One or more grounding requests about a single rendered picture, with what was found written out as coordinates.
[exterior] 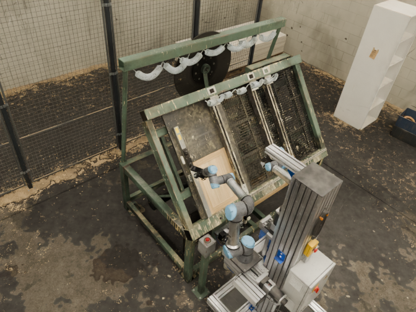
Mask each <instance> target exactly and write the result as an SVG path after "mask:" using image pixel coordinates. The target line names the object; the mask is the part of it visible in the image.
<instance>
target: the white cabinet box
mask: <svg viewBox="0 0 416 312"><path fill-rule="evenodd" d="M415 36H416V6H413V5H410V4H407V3H404V2H401V1H397V0H388V1H385V2H381V3H379V4H375V5H374V7H373V10H372V12H371V15H370V18H369V20H368V23H367V26H366V29H365V31H364V34H363V36H362V40H361V42H360V45H359V47H358V50H357V53H356V55H355V59H354V61H353V64H352V67H351V69H350V72H349V75H348V77H347V80H346V82H345V85H344V88H343V91H342V93H341V96H340V99H339V102H338V104H337V107H336V110H335V112H334V115H333V116H335V117H336V118H339V119H340V120H342V121H344V122H346V123H347V124H349V125H351V126H353V127H355V128H357V129H359V130H362V129H363V128H365V127H366V126H368V125H369V124H371V123H372V122H374V121H375V120H376V119H377V117H378V115H379V113H380V111H381V109H382V107H383V105H384V103H385V101H386V98H387V96H388V94H389V92H390V90H391V87H392V85H393V83H394V81H395V79H396V77H397V75H398V73H399V71H400V69H401V66H402V64H403V62H404V60H405V57H406V56H407V53H408V52H409V50H410V47H411V45H412V43H413V41H414V39H415Z"/></svg>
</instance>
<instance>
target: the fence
mask: <svg viewBox="0 0 416 312"><path fill-rule="evenodd" d="M175 128H178V130H179V127H178V126H177V127H174V128H172V130H173V133H174V135H175V137H176V141H177V143H178V145H179V148H180V151H181V153H182V156H183V157H184V160H185V163H186V166H187V169H188V171H189V174H190V175H191V176H192V178H193V185H194V187H195V190H196V192H197V195H198V198H199V200H200V202H201V206H202V208H203V210H204V213H205V215H206V218H209V217H211V216H212V214H211V212H210V209H209V206H208V203H207V201H206V198H205V195H204V193H203V190H202V188H201V185H200V182H199V180H198V179H196V178H194V177H193V175H194V173H195V172H194V171H191V170H190V168H189V166H188V163H187V161H186V158H185V156H184V153H183V149H185V148H186V146H185V143H184V140H183V138H182V135H181V133H180V130H179V133H176V130H175ZM178 135H181V138H182V140H179V138H178Z"/></svg>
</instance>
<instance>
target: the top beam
mask: <svg viewBox="0 0 416 312"><path fill-rule="evenodd" d="M301 62H302V60H301V56H300V54H298V55H296V56H293V57H291V58H287V59H285V60H282V61H279V62H277V63H274V64H270V65H268V66H265V67H268V68H269V71H270V72H272V71H275V70H283V69H285V68H288V67H290V66H293V65H296V64H298V63H301ZM265 67H262V68H265ZM262 68H260V69H257V70H254V71H251V72H253V73H254V76H255V78H256V77H259V76H262V75H263V72H262ZM249 73H250V72H248V73H246V74H243V75H240V76H237V77H234V78H232V79H229V80H226V81H223V82H220V83H218V84H215V85H211V86H210V87H212V86H215V89H216V92H219V91H222V90H225V89H227V88H230V87H233V86H235V85H238V84H240V83H243V82H246V81H248V78H247V74H249ZM207 88H209V87H206V88H204V89H201V90H198V91H195V92H193V93H189V94H187V95H184V96H182V97H178V98H176V99H173V100H170V101H168V102H165V103H161V104H159V105H156V106H153V107H151V108H148V109H145V110H142V111H140V114H141V117H142V120H143V122H145V121H148V120H150V119H154V118H156V117H158V116H161V115H164V114H167V113H169V112H171V111H175V110H177V109H180V108H182V107H185V106H188V105H190V104H193V103H196V102H198V101H201V100H203V99H204V97H206V96H208V95H209V94H208V92H207Z"/></svg>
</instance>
